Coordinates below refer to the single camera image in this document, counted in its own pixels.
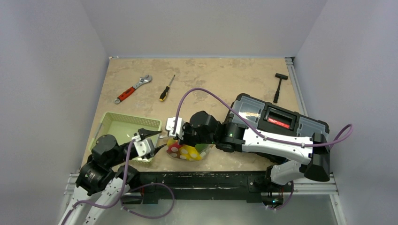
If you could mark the black hammer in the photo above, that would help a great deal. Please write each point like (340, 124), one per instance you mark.
(277, 93)

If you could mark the red handled adjustable wrench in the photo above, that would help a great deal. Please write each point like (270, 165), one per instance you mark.
(143, 80)

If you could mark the clear zip top bag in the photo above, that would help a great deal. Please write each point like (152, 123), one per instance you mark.
(170, 141)

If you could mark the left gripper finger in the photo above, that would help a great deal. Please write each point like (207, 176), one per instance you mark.
(160, 148)
(144, 133)

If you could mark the green bell pepper toy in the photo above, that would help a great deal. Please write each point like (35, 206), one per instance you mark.
(203, 149)

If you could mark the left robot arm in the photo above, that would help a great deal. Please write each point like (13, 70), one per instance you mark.
(107, 175)

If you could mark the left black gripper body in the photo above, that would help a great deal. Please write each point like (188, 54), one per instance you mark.
(123, 153)

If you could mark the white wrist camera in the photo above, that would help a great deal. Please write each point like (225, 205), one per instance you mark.
(144, 149)
(174, 127)

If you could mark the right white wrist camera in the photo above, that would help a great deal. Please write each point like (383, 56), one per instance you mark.
(174, 127)

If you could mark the yellow banana toy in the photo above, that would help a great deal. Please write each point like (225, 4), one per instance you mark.
(189, 153)

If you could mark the black tool box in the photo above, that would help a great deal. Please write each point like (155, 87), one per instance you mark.
(267, 117)

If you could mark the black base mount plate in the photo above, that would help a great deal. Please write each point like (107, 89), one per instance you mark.
(249, 186)

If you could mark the yellow black screwdriver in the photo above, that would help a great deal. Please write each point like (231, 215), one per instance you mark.
(164, 94)

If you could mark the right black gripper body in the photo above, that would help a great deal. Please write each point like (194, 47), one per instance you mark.
(183, 134)

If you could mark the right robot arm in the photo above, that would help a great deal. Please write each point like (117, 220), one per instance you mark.
(307, 157)

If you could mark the red chili pepper toy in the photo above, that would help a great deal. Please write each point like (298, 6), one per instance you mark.
(174, 150)

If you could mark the green plastic basket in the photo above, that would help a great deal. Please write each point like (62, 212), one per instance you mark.
(122, 127)

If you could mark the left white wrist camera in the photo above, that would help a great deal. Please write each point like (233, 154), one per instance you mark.
(144, 149)

